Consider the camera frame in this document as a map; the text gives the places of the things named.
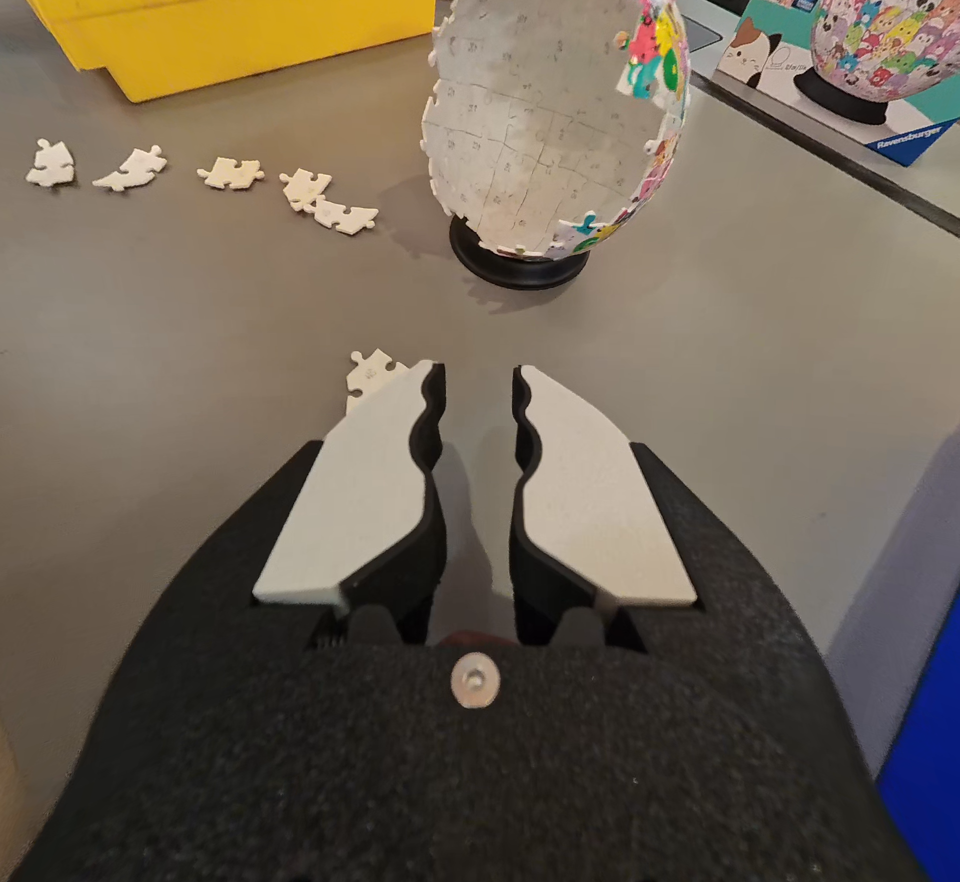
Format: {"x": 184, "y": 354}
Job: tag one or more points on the round black ball stand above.
{"x": 517, "y": 275}

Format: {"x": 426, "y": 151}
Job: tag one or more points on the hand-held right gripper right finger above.
{"x": 600, "y": 515}

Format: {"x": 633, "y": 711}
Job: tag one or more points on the blue plastic bin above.
{"x": 930, "y": 747}

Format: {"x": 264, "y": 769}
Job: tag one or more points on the colourful puzzle ball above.
{"x": 540, "y": 110}

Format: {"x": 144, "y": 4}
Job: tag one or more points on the grey rounded pad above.
{"x": 701, "y": 35}

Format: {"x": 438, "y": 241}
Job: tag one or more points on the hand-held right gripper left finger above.
{"x": 352, "y": 507}

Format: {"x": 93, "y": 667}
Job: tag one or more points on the puzzle box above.
{"x": 862, "y": 20}

